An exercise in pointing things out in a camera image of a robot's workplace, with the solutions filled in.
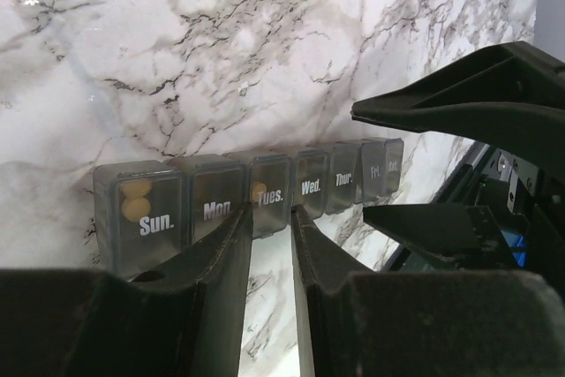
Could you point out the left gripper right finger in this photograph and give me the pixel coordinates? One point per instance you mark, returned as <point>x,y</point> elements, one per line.
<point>353,321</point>

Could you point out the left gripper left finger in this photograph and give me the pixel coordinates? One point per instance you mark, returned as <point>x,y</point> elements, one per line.
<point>182,318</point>

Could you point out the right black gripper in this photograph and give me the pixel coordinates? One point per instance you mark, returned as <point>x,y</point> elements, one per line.
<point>511,96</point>

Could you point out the grey weekly pill organizer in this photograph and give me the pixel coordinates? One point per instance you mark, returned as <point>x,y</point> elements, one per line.
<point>147,212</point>

